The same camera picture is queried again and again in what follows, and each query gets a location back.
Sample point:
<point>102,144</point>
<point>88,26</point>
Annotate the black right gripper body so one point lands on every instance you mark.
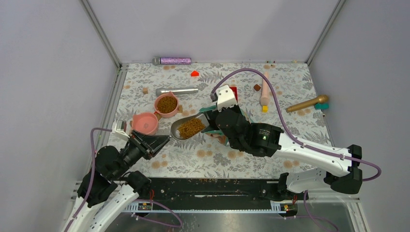
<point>235,108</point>

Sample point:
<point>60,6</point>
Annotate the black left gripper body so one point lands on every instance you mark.
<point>132,153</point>

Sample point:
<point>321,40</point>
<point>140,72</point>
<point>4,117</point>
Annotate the green pet food bag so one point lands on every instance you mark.
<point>212,130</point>

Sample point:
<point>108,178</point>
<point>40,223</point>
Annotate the silver metal scoop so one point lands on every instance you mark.
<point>176,124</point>

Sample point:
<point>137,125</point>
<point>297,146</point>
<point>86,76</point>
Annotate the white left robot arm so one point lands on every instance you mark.
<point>93,211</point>

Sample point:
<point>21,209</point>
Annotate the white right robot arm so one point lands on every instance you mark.
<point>335,167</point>

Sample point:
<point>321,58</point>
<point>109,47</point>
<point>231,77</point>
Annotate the brown pet food kibble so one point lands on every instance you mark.
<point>190,128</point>

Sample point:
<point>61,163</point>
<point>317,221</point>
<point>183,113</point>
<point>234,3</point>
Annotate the pink double pet bowl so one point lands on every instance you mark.
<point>165,106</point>

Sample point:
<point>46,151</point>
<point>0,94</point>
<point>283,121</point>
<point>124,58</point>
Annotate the red toy block tray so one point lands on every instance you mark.
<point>234,90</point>

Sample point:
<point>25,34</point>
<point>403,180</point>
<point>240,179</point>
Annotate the pink toy microphone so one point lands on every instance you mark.
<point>265,98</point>

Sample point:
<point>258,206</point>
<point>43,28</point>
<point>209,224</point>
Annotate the brown cube block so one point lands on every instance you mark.
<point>257,87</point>

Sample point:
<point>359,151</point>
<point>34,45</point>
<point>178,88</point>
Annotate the floral patterned table mat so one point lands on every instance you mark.
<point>203,155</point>

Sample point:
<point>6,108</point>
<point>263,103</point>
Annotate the silver toy microphone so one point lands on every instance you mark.
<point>176,91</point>

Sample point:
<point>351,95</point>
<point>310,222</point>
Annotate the red house-shaped block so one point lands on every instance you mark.
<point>194,74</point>

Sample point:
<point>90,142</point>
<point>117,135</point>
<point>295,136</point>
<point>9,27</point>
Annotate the purple glitter toy microphone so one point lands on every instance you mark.
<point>171,61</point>

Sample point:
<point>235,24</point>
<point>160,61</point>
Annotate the teal block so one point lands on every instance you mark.
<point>321,106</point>

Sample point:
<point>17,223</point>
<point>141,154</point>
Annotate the gold toy microphone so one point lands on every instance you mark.
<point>308,103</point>

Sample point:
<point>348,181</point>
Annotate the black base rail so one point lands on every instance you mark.
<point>217,194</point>

